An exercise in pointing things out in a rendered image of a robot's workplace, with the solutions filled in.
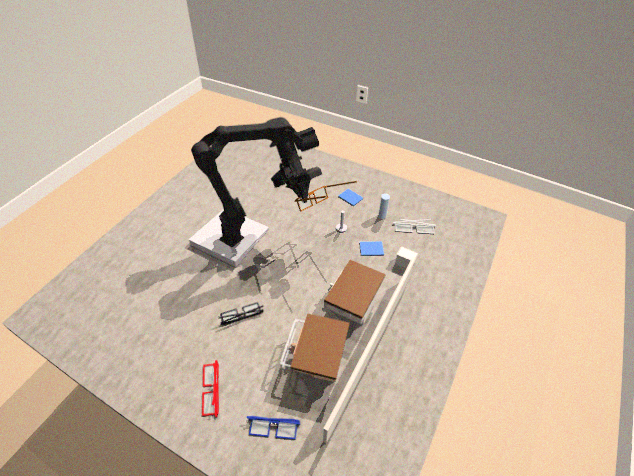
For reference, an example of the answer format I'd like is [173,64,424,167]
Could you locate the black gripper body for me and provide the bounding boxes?
[279,153,322,186]

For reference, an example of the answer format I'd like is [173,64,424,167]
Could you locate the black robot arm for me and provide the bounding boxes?
[191,117,319,247]

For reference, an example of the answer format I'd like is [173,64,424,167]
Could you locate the blue flat rectangular pad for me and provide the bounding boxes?
[338,189,363,206]
[360,242,384,256]

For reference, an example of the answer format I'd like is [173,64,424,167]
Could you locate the blue glasses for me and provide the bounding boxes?
[247,416,300,440]

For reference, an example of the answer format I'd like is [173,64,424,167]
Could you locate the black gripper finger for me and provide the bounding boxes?
[285,183,301,197]
[294,179,312,199]

